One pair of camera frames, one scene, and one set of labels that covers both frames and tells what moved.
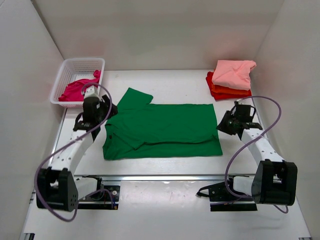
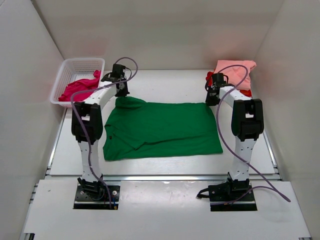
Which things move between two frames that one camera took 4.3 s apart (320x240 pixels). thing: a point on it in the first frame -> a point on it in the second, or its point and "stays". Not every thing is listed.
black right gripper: x=222 y=127 -> x=208 y=101
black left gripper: x=110 y=107 -> x=122 y=90
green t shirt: x=139 y=129 stays
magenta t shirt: x=74 y=91 stays
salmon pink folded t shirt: x=234 y=74 stays
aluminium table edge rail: x=164 y=177 stays
